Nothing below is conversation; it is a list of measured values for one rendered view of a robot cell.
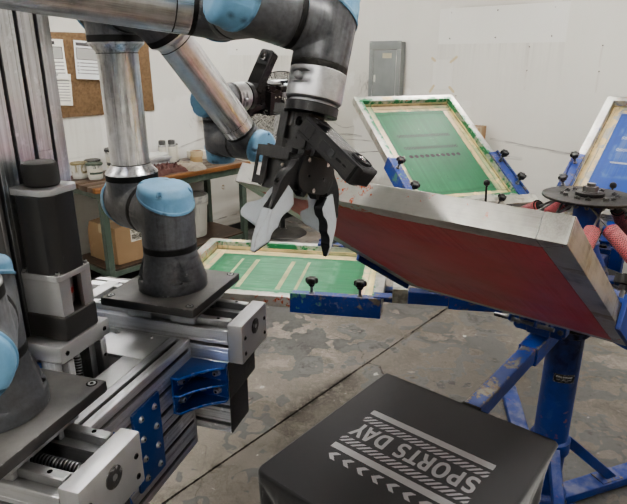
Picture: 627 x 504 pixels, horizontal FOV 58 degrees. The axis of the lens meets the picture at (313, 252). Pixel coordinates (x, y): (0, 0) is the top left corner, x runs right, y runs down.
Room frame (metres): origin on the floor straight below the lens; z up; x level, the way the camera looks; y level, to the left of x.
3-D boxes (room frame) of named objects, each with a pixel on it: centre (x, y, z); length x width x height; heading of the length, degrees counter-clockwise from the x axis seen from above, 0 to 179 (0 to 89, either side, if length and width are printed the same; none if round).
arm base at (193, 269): (1.17, 0.31, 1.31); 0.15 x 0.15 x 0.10
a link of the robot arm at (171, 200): (1.18, 0.32, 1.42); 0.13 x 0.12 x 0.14; 45
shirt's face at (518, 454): (0.98, -0.21, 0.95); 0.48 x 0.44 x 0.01; 140
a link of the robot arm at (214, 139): (1.43, 0.23, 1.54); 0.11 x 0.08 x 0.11; 45
